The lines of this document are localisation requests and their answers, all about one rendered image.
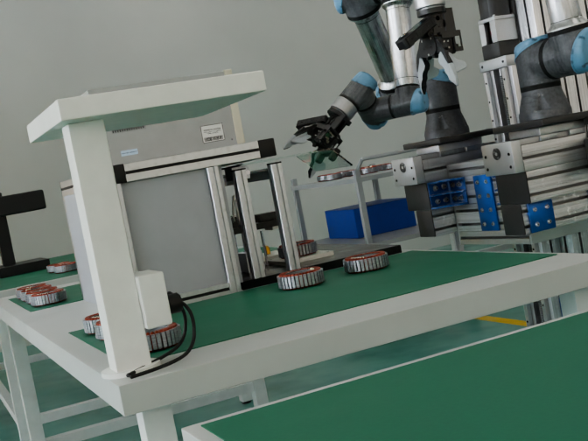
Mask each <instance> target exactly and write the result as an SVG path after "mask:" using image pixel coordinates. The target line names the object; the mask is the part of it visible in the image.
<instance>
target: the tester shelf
mask: <svg viewBox="0 0 588 441"><path fill-rule="evenodd" d="M276 155H277V152H276V147H275V142H274V138H269V139H263V140H258V141H254V142H248V143H239V144H234V145H229V146H223V147H218V148H213V149H208V150H198V151H194V152H188V153H183V154H178V155H172V156H168V157H158V158H153V159H147V160H143V161H137V162H132V163H127V164H117V165H113V169H114V174H115V182H116V183H117V184H122V183H127V182H131V181H137V180H141V179H150V178H155V177H160V176H165V175H170V174H175V173H180V172H189V171H194V170H199V169H204V168H208V167H214V166H220V165H221V167H224V166H229V165H236V164H240V163H244V162H248V161H252V160H257V159H260V158H267V157H272V156H276ZM59 184H60V189H61V193H62V197H66V196H69V195H73V194H75V193H74V185H73V181H72V179H69V180H66V181H63V182H60V183H59Z"/></svg>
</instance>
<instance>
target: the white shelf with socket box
mask: <svg viewBox="0 0 588 441"><path fill-rule="evenodd" d="M266 89H267V88H266V84H265V79H264V74H263V71H262V70H261V71H254V72H248V73H237V74H230V75H224V76H218V77H212V78H205V79H198V80H187V81H181V82H174V83H168V84H162V85H156V86H149V87H138V88H132V89H125V90H118V91H112V92H106V93H99V94H88V95H82V96H75V97H69V98H63V99H58V100H57V101H55V102H54V103H53V104H52V105H51V106H49V107H48V108H47V109H46V110H45V111H44V112H42V113H41V114H40V115H39V116H38V117H37V118H35V119H34V120H33V121H32V122H31V123H30V124H28V125H27V131H28V136H29V140H30V143H31V144H33V143H38V142H44V141H50V140H55V139H61V138H64V141H65V146H66V154H67V158H68V163H69V167H70V172H71V176H72V181H73V189H74V193H75V198H76V202H77V207H78V211H79V216H80V224H81V228H82V233H83V237H84V242H85V246H86V251H87V259H88V263H89V268H90V272H91V277H92V281H93V286H94V294H95V298H96V303H97V307H98V312H99V316H100V321H101V329H102V333H103V338H104V342H105V347H106V351H107V356H108V364H109V367H108V368H106V369H104V370H102V371H101V377H102V378H103V379H109V380H110V379H120V378H125V377H129V378H130V379H133V378H137V377H139V376H142V375H147V374H149V373H152V372H154V371H157V370H159V369H161V368H165V367H168V366H170V365H171V364H173V363H175V362H177V361H180V360H182V359H183V358H185V357H186V356H187V355H188V354H189V353H190V352H191V350H192V349H193V346H194V343H195V339H196V325H195V319H194V316H193V312H192V310H191V309H190V307H189V306H188V305H187V304H186V303H185V302H183V301H182V298H181V296H180V295H179V294H178V293H177V292H176V293H172V292H171V291H168V292H167V291H166V287H165V279H164V273H163V272H162V271H156V270H149V269H148V270H144V271H139V272H136V273H134V270H133V266H132V261H131V257H130V249H129V244H128V240H127V235H126V231H125V226H124V222H123V213H122V209H121V204H120V200H119V195H118V191H117V186H116V178H115V174H114V169H113V165H112V160H111V156H110V151H109V142H108V138H107V133H106V131H111V130H121V129H127V128H133V127H138V126H144V125H150V124H155V123H166V122H171V121H177V120H183V119H188V118H194V117H200V116H204V115H207V114H209V113H212V112H214V111H216V110H218V109H222V108H225V107H226V106H229V105H231V104H234V103H236V102H239V101H241V100H244V99H246V98H249V97H250V96H253V95H257V94H259V93H261V92H263V91H266ZM183 306H184V307H185V308H186V309H187V311H188V313H189V315H190V318H191V321H192V341H191V344H190V346H189V347H188V349H187V350H186V351H185V352H184V353H183V354H182V355H180V356H179V357H178V358H176V359H174V360H171V361H169V362H166V363H165V364H162V365H161V362H160V361H161V360H162V359H163V358H165V357H167V356H168V355H170V354H172V353H173V352H174V351H176V350H177V349H178V348H179V347H180V346H181V345H182V343H183V341H184V339H185V337H186V331H187V317H186V311H185V309H184V307H183ZM177 312H182V313H183V318H184V331H183V335H182V338H181V340H180V341H179V343H178V344H177V345H176V346H175V347H174V348H173V349H171V350H170V351H168V352H167V353H164V354H163V355H161V356H159V357H158V358H151V356H150V350H149V346H148V341H147V337H146V332H145V328H146V329H152V328H156V327H160V326H166V325H170V324H171V323H172V314H173V313H177Z"/></svg>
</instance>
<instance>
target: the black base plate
mask: <svg viewBox="0 0 588 441"><path fill-rule="evenodd" d="M317 247H318V250H332V251H333V253H334V255H329V256H326V257H322V258H318V259H314V260H310V261H306V262H301V263H300V266H301V269H302V268H308V267H316V266H317V267H320V268H323V271H326V270H332V269H336V268H339V267H344V265H343V260H344V259H345V258H346V257H349V256H354V255H358V254H363V253H367V252H368V253H369V252H373V251H374V252H375V251H385V252H387V253H388V256H391V255H394V254H399V253H402V249H401V245H385V244H317ZM265 263H266V262H264V265H265ZM286 271H288V270H286V266H280V265H265V275H266V276H265V277H259V278H257V279H254V278H253V279H252V278H251V275H250V273H246V272H242V273H241V275H242V280H243V282H242V283H241V289H242V290H243V291H245V290H248V289H252V288H255V287H259V286H263V285H267V284H273V283H277V276H279V274H281V273H284V272H286Z"/></svg>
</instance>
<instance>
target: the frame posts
mask: <svg viewBox="0 0 588 441"><path fill-rule="evenodd" d="M281 163H282V162H281V161H280V162H275V163H270V164H267V168H268V173H269V182H270V186H271V191H272V196H273V200H274V206H275V210H276V219H277V224H278V228H279V234H280V238H281V243H282V248H283V256H284V261H285V266H286V270H297V269H301V266H300V261H299V257H298V248H297V244H296V238H295V234H294V229H293V224H292V219H291V210H290V206H289V201H288V196H287V192H286V186H285V182H284V173H283V168H282V164H281ZM245 169H246V168H241V169H237V170H232V171H231V173H232V179H233V183H234V191H235V197H236V201H237V206H238V210H239V215H240V220H241V229H242V233H243V238H244V242H245V248H246V252H247V257H248V266H249V270H250V275H251V278H252V279H253V278H254V279H257V278H259V277H266V275H265V270H264V266H263V257H262V252H261V248H260V242H259V238H258V233H257V229H256V220H255V216H254V210H253V206H252V201H251V196H250V191H249V183H248V178H247V173H246V170H245Z"/></svg>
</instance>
